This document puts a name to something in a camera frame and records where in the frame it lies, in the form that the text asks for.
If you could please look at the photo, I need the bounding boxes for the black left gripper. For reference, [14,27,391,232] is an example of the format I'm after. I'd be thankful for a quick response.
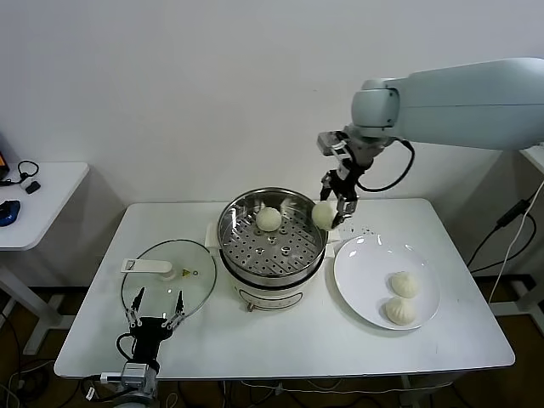
[124,286,186,365]

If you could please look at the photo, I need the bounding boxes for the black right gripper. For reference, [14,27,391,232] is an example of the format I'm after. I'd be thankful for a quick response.
[319,163,366,230]

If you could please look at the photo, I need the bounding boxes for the white steamed baozi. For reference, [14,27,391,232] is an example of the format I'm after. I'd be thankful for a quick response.
[255,207,282,233]
[311,201,341,232]
[383,296,418,326]
[388,270,422,298]

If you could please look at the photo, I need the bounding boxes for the stainless steel steamer basket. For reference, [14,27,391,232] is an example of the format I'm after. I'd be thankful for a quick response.
[217,186,330,286]

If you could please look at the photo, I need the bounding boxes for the scattered dark crumbs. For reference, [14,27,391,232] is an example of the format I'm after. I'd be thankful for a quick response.
[342,223,377,236]

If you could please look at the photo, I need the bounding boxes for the white round plate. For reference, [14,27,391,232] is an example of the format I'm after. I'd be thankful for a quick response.
[333,235,442,332]

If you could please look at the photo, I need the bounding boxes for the white electric cooking pot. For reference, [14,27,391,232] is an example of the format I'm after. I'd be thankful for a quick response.
[205,217,342,314]

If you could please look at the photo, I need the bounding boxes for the white side table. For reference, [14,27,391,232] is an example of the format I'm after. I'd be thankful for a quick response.
[0,161,91,356]

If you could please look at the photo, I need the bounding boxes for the blue computer mouse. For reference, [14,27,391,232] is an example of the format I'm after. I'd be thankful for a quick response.
[0,199,22,227]

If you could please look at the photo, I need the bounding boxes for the black earphone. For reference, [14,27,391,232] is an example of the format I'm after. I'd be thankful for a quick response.
[17,160,42,184]

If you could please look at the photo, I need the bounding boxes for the black and orange device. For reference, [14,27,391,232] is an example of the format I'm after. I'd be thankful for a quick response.
[0,131,12,187]

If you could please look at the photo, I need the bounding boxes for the glass lid with white handle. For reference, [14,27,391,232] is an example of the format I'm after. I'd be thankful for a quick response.
[120,239,218,326]

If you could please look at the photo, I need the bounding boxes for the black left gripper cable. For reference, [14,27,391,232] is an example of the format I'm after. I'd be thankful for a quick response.
[116,333,139,360]

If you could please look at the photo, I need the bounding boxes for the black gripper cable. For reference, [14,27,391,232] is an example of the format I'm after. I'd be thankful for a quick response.
[354,138,417,193]
[116,333,139,360]

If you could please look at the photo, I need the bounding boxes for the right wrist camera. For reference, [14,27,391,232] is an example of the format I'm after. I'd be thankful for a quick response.
[316,130,352,156]

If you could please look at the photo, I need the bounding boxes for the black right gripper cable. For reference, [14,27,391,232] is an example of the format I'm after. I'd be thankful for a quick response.
[354,138,417,193]

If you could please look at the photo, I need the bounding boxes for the white cable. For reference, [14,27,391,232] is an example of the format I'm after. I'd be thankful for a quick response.
[488,178,544,305]

